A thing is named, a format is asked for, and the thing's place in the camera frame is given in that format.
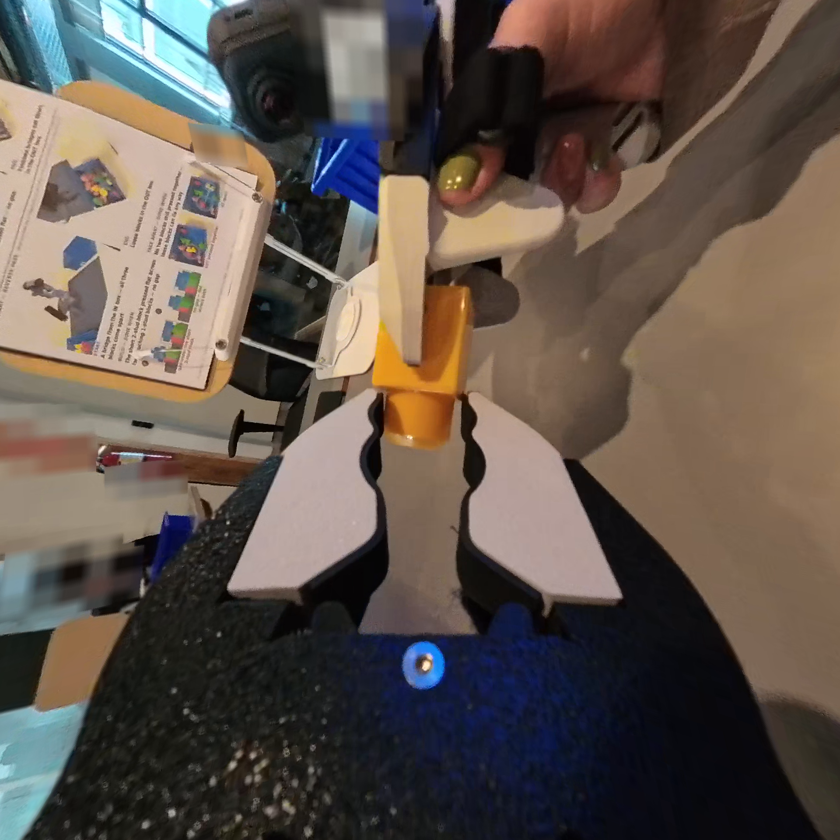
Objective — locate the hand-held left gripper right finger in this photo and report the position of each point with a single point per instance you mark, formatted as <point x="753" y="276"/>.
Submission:
<point x="538" y="518"/>

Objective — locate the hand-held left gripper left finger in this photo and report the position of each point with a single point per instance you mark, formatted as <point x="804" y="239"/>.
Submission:
<point x="308" y="518"/>

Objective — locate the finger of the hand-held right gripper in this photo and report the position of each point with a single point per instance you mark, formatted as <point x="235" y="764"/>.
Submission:
<point x="407" y="249"/>

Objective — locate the yellow one-stud block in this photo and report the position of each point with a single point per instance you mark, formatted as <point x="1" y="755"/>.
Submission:
<point x="446" y="341"/>

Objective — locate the blue plastic bin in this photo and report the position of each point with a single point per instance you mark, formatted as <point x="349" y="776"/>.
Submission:
<point x="170" y="544"/>
<point x="341" y="170"/>

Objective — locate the person's right hand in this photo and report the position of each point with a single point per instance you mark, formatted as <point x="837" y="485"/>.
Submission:
<point x="590" y="46"/>

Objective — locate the wooden office desk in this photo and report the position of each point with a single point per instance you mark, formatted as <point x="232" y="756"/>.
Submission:
<point x="210" y="467"/>

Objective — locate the black office chair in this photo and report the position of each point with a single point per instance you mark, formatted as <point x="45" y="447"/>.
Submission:
<point x="262" y="374"/>

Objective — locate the printed instruction sheet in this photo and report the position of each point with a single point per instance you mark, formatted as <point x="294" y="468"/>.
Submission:
<point x="131" y="216"/>

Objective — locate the tan board document stand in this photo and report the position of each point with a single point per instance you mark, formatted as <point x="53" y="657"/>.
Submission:
<point x="72" y="656"/>

